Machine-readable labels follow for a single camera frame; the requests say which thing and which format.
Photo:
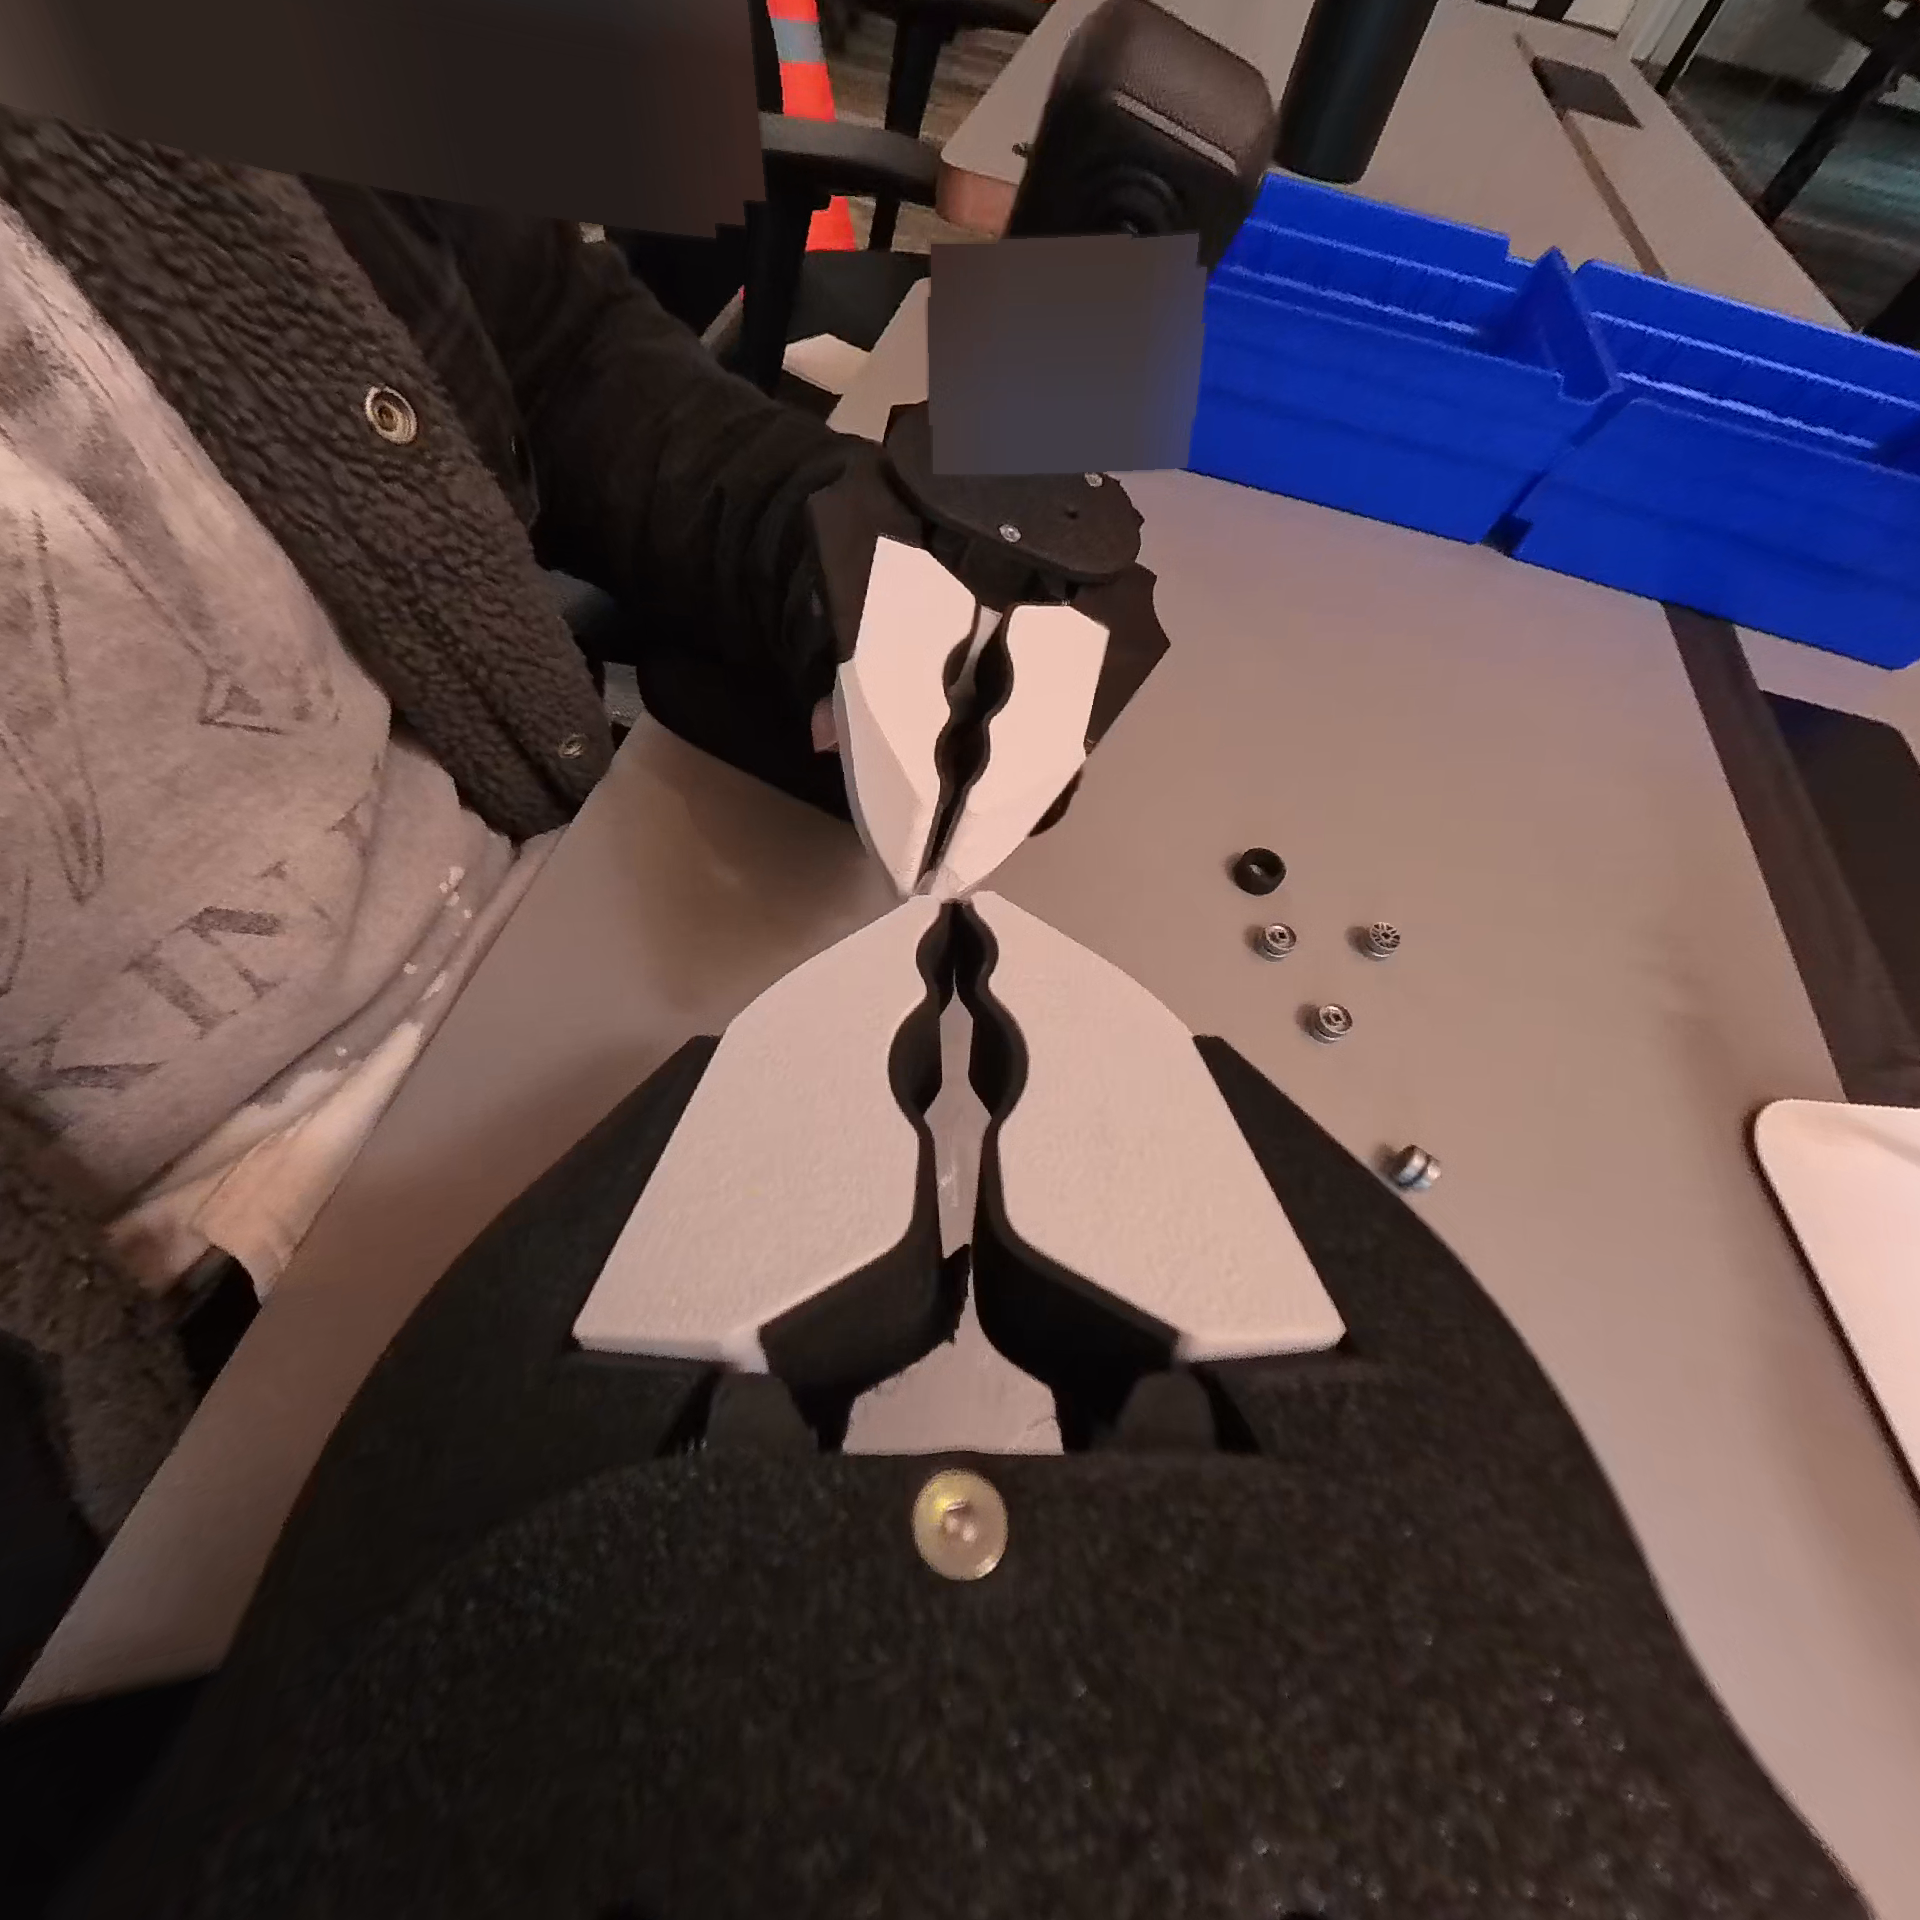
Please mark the black office chair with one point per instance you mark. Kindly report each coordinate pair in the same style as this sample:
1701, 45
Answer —
840, 149

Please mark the black table cover panel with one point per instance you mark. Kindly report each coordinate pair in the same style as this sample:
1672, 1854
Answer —
1589, 91
1861, 869

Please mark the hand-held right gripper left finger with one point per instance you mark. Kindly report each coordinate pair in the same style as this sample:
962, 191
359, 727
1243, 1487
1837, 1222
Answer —
750, 1172

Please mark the black water bottle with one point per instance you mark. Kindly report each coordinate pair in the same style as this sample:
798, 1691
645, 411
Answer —
1349, 77

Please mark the person's left forearm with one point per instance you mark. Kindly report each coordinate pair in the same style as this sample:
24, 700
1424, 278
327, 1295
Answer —
662, 494

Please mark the person's left hand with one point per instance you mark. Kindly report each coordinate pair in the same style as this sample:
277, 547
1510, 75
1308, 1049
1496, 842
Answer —
823, 727

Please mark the blue plastic bin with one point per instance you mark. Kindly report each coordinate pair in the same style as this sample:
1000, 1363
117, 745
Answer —
1724, 494
1395, 359

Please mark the grey desk wooden edge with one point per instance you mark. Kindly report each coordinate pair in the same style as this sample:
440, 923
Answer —
1501, 196

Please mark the grey printed sweatshirt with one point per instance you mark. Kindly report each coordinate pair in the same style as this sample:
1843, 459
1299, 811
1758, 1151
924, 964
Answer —
195, 750

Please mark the grey lego wheel rim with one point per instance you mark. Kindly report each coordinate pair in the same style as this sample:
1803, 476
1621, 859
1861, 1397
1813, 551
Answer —
1383, 940
1412, 1167
1327, 1022
1277, 940

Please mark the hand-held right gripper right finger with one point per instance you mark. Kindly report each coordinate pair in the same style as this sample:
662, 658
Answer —
1156, 1172

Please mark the white stand base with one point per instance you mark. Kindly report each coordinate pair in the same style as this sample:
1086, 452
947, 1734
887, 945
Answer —
1852, 1277

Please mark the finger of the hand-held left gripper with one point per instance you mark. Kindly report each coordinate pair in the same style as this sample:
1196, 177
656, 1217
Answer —
1050, 706
893, 692

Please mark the orange traffic cone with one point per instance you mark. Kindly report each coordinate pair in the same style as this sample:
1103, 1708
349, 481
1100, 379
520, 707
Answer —
803, 77

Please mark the black lego tire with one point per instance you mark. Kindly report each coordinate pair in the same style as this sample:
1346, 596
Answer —
1244, 879

